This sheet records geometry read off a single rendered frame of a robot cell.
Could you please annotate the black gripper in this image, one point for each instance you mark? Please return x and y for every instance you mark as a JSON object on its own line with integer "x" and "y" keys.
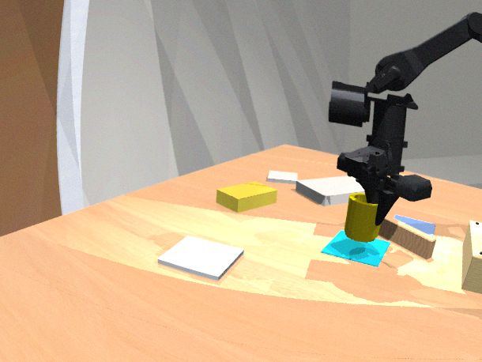
{"x": 385, "y": 191}

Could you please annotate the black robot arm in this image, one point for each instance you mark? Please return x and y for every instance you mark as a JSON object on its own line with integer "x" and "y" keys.
{"x": 350, "y": 104}

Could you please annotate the brown wooden bar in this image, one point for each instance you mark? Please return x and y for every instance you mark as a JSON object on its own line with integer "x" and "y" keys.
{"x": 407, "y": 237}

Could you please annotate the olive-yellow cup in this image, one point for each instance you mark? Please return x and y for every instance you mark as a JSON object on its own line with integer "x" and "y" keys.
{"x": 360, "y": 219}

